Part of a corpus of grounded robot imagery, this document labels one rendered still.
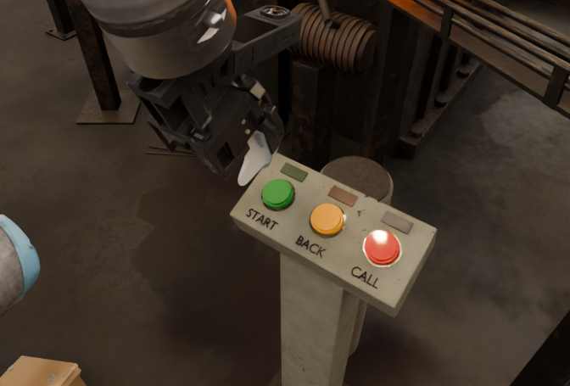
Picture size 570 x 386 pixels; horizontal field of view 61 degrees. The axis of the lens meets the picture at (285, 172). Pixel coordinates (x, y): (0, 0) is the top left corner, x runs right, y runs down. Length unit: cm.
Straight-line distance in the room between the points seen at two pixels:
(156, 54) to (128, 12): 4
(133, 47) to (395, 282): 38
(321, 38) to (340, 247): 69
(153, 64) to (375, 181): 50
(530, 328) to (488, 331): 10
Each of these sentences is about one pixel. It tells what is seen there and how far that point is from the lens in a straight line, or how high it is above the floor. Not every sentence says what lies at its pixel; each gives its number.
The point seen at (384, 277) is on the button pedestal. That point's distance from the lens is 57.
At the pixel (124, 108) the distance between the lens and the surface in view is 186.
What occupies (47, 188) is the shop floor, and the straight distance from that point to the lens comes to 164.
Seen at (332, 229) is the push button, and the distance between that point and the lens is 59.
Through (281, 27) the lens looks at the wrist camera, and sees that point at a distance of 45.
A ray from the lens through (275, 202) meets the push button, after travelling 61.
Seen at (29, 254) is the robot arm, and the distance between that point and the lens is 86.
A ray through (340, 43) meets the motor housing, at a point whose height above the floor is 50.
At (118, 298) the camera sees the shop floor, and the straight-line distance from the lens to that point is 131.
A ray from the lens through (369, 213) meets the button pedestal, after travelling 60.
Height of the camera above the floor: 106
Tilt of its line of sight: 44 degrees down
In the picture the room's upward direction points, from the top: straight up
